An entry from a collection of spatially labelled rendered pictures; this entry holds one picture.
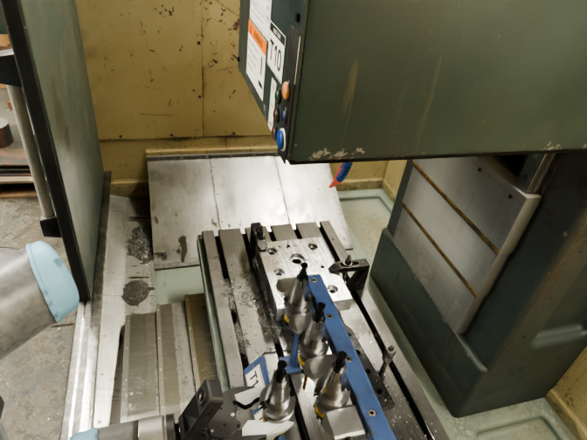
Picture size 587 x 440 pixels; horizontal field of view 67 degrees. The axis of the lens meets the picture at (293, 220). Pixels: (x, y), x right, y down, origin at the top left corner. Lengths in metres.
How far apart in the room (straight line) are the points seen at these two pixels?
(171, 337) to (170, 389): 0.21
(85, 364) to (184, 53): 1.24
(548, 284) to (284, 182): 1.32
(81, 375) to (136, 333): 0.26
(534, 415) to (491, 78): 1.28
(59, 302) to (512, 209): 0.99
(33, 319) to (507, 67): 0.78
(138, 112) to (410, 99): 1.53
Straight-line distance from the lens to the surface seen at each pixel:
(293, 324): 0.94
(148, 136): 2.13
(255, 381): 1.18
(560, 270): 1.24
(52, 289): 0.69
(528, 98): 0.87
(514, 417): 1.77
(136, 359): 1.52
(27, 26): 1.17
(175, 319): 1.60
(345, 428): 0.83
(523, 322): 1.35
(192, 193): 2.08
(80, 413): 1.36
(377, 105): 0.71
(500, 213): 1.24
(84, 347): 1.48
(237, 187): 2.12
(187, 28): 1.97
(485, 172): 1.28
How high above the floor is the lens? 1.93
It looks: 36 degrees down
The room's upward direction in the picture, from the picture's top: 8 degrees clockwise
